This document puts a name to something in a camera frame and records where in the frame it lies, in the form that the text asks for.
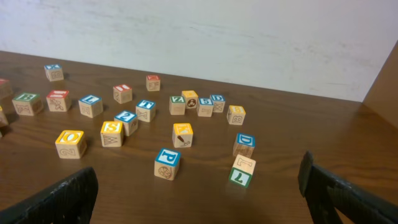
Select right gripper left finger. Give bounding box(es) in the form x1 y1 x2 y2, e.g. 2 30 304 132
1 167 98 223

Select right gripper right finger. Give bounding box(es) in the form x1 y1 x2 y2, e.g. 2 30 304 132
298 151 397 224

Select green B block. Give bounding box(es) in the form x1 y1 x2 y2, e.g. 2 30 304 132
12 92 44 116

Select yellow O block right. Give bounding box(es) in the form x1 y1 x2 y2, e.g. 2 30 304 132
55 130 87 159

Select yellow S block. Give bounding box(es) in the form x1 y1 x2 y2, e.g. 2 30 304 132
100 121 124 147

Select green 7 block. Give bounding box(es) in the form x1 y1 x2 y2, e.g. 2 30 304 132
228 154 256 188

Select blue D block right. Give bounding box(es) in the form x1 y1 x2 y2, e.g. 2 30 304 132
233 133 256 158

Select blue d block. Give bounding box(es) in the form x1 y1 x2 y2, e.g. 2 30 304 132
233 133 256 158
210 95 226 113

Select blue L block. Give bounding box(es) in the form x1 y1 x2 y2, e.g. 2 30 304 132
78 95 103 118

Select blue 2 block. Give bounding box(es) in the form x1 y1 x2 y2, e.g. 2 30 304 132
114 110 138 136

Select blue P block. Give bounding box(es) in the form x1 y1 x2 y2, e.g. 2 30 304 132
154 148 181 180

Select red I block centre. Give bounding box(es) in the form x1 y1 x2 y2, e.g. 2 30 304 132
46 90 72 112

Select red i block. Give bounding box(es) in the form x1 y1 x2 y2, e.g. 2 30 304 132
46 90 72 112
113 84 132 104

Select blue T block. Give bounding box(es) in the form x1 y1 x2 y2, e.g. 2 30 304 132
136 100 156 123

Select red I block upper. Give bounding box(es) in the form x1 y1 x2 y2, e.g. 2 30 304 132
113 84 132 104

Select yellow B block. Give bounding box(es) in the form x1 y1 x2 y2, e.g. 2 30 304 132
226 105 246 125

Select yellow K block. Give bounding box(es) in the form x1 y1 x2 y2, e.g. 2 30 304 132
172 123 193 148

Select blue X block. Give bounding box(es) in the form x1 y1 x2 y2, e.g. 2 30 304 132
44 63 64 82

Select blue D block upper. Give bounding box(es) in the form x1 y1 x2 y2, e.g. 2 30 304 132
210 95 226 113

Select green Z block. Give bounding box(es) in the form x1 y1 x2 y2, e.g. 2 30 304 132
169 96 186 115

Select red H block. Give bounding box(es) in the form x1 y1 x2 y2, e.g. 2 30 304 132
146 75 160 91

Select blue 5 block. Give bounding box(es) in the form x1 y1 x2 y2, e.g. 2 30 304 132
197 98 214 117

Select yellow block with picture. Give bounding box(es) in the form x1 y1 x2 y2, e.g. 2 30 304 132
182 90 198 109

